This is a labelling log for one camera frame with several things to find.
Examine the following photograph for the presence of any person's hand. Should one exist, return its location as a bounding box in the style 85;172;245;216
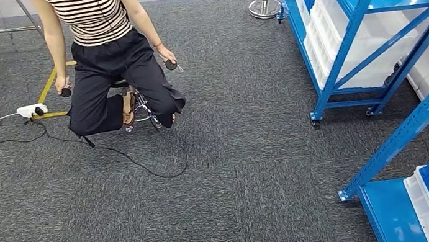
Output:
156;42;179;68
53;74;73;96

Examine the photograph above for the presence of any blue steel shelf rack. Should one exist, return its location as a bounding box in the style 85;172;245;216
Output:
320;54;429;242
273;0;429;131

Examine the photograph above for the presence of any yellow floor tape line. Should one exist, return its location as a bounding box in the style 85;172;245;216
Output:
26;60;84;121

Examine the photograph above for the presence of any white power strip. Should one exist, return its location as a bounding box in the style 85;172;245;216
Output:
16;101;50;121

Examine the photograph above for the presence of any person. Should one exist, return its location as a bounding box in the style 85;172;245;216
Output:
29;0;190;145

